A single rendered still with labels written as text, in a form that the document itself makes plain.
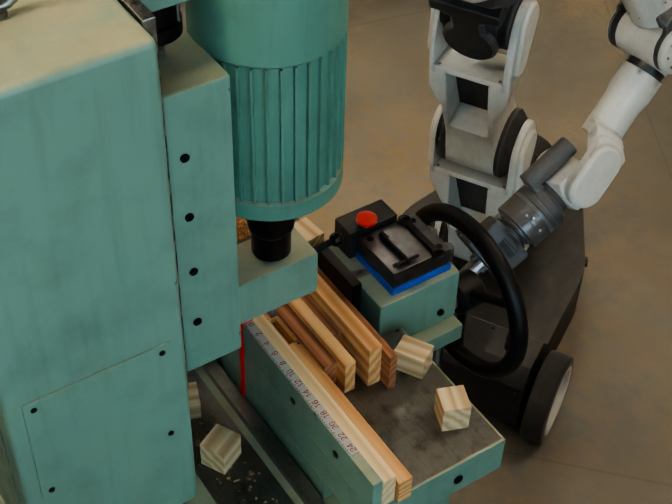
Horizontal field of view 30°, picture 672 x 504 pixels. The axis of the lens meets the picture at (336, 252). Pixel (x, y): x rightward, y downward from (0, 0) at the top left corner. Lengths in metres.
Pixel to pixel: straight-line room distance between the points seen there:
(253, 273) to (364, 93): 2.12
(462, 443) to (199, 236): 0.45
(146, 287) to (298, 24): 0.32
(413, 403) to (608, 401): 1.29
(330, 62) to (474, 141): 1.12
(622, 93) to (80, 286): 1.05
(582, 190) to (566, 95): 1.71
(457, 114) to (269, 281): 0.95
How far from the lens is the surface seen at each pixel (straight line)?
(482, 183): 2.55
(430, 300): 1.75
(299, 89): 1.35
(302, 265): 1.60
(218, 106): 1.32
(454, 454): 1.62
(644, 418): 2.89
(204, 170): 1.36
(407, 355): 1.67
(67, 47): 1.18
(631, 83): 2.06
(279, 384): 1.64
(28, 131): 1.17
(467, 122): 2.43
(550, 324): 2.80
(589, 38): 3.99
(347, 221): 1.74
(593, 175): 2.04
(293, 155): 1.40
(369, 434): 1.57
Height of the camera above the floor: 2.18
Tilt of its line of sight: 44 degrees down
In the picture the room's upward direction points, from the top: 2 degrees clockwise
